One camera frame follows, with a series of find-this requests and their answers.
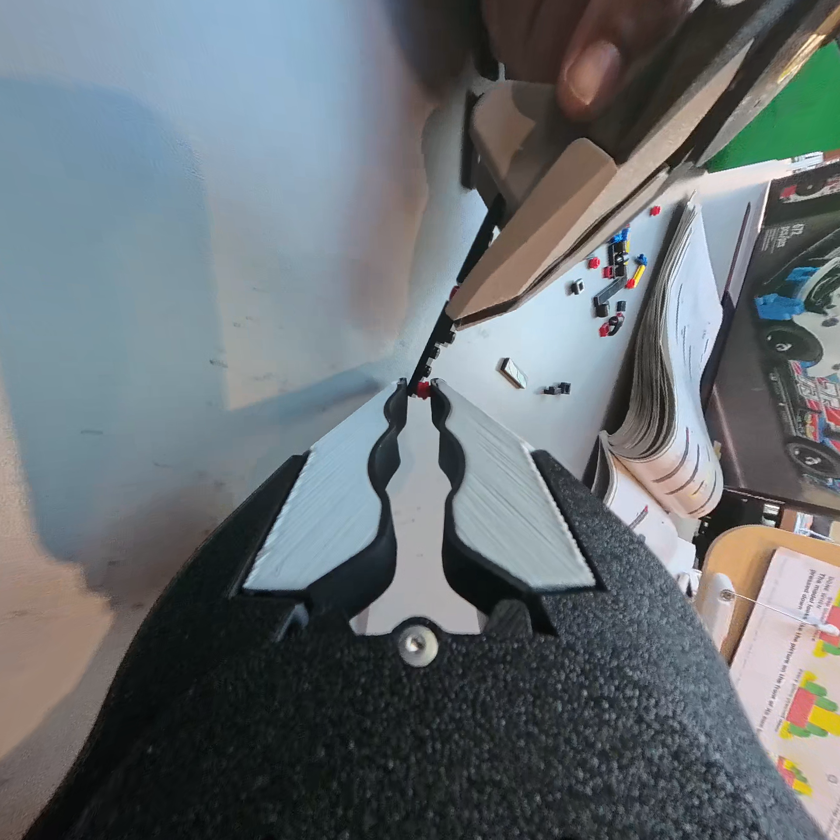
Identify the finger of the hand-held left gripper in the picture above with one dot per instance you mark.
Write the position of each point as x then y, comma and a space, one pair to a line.
604, 239
544, 229

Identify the long black studded toy plate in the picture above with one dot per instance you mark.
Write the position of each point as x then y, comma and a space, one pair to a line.
436, 348

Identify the green plastic bin with divider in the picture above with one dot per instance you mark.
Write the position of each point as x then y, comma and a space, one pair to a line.
787, 111

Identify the black toy car kit box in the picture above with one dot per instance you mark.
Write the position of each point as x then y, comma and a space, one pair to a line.
774, 394

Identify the person's left hand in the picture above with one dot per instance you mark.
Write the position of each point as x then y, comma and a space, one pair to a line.
590, 46

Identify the long black smooth toy tile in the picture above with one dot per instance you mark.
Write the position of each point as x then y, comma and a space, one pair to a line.
613, 290

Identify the cluster of small toy bricks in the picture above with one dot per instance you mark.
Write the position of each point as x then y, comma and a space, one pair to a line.
617, 256

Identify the short black smooth toy tile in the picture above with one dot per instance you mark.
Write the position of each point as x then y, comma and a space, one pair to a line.
512, 373

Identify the grey desk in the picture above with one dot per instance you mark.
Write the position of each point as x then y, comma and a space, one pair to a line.
197, 262

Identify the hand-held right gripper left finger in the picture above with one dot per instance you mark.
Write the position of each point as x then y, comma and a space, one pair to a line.
321, 518

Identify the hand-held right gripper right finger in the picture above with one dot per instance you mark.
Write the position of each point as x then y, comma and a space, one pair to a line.
518, 518

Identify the white stand post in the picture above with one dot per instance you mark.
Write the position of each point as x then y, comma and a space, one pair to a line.
720, 610

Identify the open instruction booklet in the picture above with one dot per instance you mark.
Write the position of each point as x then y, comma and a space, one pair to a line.
682, 328

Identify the white printed paper sheet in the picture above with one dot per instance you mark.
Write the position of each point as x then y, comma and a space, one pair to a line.
787, 689

